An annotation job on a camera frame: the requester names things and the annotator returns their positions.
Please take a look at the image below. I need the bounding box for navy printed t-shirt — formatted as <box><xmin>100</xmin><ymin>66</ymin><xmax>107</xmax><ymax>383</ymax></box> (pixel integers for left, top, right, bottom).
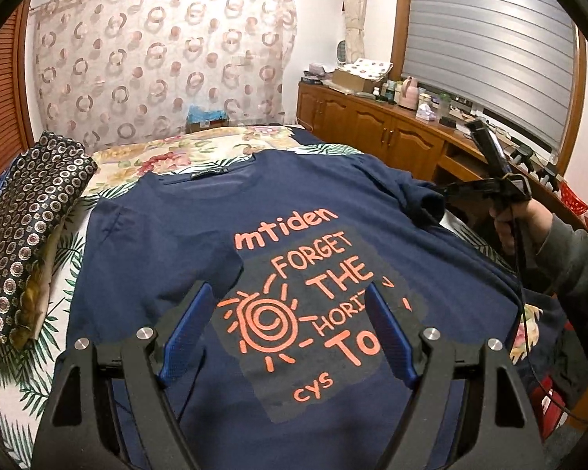
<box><xmin>65</xmin><ymin>148</ymin><xmax>565</xmax><ymax>470</ymax></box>

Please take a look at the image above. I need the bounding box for grey sleeved right forearm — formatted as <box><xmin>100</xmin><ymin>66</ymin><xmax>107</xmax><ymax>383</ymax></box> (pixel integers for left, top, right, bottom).
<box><xmin>536</xmin><ymin>217</ymin><xmax>588</xmax><ymax>345</ymax></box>

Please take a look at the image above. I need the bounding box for person's right hand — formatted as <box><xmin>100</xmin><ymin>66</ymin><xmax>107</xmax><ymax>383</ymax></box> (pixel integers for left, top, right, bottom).
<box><xmin>490</xmin><ymin>199</ymin><xmax>558</xmax><ymax>271</ymax></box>

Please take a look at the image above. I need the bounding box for wooden sideboard cabinet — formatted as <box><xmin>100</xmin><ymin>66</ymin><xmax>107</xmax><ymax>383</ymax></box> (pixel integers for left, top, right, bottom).
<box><xmin>296</xmin><ymin>80</ymin><xmax>588</xmax><ymax>236</ymax></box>

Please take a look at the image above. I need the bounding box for pink kettle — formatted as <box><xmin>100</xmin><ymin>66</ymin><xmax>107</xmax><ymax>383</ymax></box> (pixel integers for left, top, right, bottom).
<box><xmin>399</xmin><ymin>76</ymin><xmax>419</xmax><ymax>110</ymax></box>

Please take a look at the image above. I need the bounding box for grey window blind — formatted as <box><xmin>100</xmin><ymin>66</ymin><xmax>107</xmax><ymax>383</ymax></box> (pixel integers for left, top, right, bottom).
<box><xmin>403</xmin><ymin>0</ymin><xmax>575</xmax><ymax>148</ymax></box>

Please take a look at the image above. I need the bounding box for cardboard box on cabinet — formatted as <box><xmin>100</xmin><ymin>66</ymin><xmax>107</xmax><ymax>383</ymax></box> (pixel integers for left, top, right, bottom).
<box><xmin>331</xmin><ymin>58</ymin><xmax>393</xmax><ymax>92</ymax></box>

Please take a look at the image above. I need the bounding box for floral quilt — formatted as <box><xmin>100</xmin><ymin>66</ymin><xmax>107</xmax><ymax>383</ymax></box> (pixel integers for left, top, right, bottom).
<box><xmin>83</xmin><ymin>125</ymin><xmax>321</xmax><ymax>195</ymax></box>

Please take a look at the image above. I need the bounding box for red bag on floor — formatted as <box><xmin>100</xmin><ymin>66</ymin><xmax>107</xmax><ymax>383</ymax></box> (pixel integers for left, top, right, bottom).
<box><xmin>528</xmin><ymin>376</ymin><xmax>568</xmax><ymax>441</ymax></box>

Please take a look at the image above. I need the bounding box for circle patterned folded cloth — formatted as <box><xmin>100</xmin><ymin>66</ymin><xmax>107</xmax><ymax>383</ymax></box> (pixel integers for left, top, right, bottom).
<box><xmin>0</xmin><ymin>132</ymin><xmax>97</xmax><ymax>349</ymax></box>

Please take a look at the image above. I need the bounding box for small white fan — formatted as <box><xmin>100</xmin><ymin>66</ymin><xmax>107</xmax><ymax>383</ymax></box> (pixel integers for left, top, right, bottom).
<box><xmin>336</xmin><ymin>40</ymin><xmax>347</xmax><ymax>65</ymax></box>

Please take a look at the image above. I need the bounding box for blue box by curtain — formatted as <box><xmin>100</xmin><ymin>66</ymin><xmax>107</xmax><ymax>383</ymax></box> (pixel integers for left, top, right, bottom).
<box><xmin>185</xmin><ymin>105</ymin><xmax>229</xmax><ymax>134</ymax></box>

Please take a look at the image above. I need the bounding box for beige tied curtain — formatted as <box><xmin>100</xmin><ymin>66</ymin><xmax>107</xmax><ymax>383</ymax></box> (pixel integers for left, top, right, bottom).
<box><xmin>343</xmin><ymin>0</ymin><xmax>367</xmax><ymax>64</ymax></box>

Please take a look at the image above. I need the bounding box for wooden louvered closet door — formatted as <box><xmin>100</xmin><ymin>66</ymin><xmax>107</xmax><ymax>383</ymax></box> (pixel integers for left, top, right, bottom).
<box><xmin>0</xmin><ymin>0</ymin><xmax>34</xmax><ymax>175</ymax></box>

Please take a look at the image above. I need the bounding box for circle patterned curtain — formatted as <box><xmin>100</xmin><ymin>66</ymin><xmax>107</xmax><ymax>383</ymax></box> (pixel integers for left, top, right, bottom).
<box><xmin>33</xmin><ymin>0</ymin><xmax>297</xmax><ymax>152</ymax></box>

